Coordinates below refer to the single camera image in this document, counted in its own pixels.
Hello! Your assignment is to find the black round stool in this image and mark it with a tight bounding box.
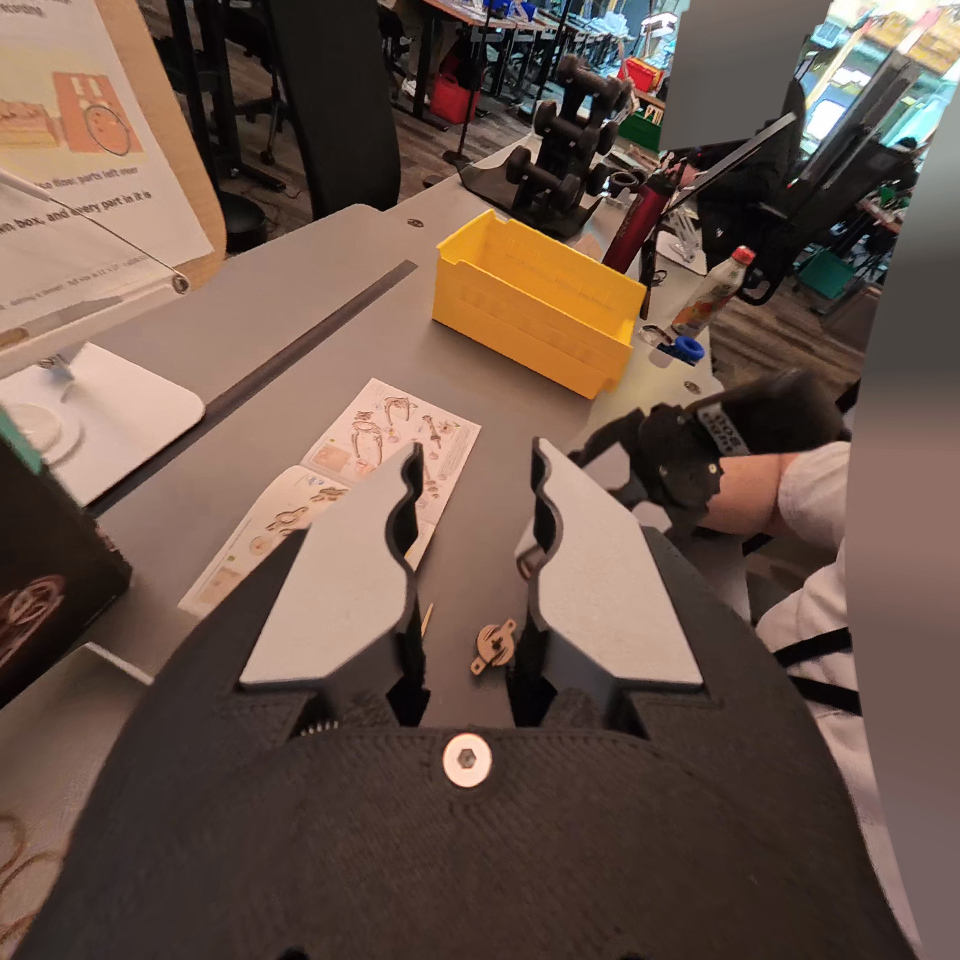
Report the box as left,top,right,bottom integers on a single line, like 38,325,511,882
223,191,269,255

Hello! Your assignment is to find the black strap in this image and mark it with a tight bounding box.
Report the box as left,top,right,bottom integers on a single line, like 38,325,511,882
787,675,864,717
772,628,856,669

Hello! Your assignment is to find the green plastic crate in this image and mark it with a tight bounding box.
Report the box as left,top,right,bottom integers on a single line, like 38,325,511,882
796,249,858,301

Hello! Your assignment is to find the black product box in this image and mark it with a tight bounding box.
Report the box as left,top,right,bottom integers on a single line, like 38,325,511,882
0,431,132,710

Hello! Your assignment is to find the pile of rubber bands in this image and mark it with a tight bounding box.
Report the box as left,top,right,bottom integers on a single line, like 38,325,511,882
0,813,61,946

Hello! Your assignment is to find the white folding stand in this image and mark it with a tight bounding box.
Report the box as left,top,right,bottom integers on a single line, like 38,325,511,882
656,210,710,275

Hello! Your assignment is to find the dark red water bottle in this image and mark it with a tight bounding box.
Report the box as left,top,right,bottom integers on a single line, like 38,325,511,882
600,171,676,277

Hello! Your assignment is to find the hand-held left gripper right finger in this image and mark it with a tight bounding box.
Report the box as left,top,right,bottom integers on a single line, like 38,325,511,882
513,437,706,732

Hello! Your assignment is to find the person's white shirt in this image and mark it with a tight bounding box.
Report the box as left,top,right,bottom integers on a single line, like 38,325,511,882
753,441,927,960

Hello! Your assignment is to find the printed instruction sign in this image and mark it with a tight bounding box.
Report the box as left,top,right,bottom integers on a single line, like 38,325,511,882
0,0,226,335

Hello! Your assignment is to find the yellow plastic bin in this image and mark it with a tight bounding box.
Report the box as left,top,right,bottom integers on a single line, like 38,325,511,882
431,208,648,400

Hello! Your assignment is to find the person's right forearm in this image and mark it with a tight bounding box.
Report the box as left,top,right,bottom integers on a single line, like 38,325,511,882
705,450,792,537

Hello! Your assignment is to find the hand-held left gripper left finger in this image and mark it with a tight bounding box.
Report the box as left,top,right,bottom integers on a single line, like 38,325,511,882
238,441,430,721

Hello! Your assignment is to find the clear drink bottle red cap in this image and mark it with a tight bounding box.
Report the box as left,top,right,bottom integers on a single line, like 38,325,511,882
669,245,757,340

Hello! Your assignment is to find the instruction booklet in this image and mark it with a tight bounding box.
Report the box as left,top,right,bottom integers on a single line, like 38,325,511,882
178,378,483,620

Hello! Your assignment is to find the small wooden gear piece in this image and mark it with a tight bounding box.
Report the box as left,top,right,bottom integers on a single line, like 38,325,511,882
471,618,519,676

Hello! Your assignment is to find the rack of black dumbbells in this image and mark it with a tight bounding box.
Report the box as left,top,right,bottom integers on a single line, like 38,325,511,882
459,52,640,240

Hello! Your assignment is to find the black office chair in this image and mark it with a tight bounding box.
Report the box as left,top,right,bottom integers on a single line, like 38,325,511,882
701,56,927,305

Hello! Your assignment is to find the white sign stand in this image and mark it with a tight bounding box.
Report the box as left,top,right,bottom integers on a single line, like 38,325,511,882
0,341,206,509

